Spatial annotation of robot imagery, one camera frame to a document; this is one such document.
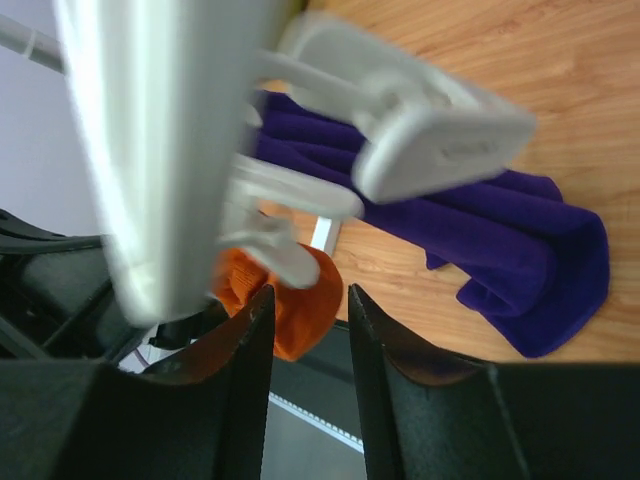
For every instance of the white and grey drying rack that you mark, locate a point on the white and grey drying rack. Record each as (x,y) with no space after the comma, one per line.
(44,50)

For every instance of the purple cloth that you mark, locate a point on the purple cloth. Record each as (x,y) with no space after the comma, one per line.
(538,267)

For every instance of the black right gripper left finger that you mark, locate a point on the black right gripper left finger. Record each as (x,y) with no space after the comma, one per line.
(197,414)

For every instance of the orange sock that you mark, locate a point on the orange sock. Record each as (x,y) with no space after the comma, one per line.
(302,316)

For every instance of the white clip sock hanger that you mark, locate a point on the white clip sock hanger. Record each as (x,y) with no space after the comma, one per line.
(167,104)

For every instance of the aluminium mounting rail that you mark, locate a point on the aluminium mounting rail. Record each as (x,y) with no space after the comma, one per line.
(342,436)

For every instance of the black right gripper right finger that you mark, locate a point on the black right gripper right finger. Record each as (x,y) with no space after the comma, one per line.
(430,413)

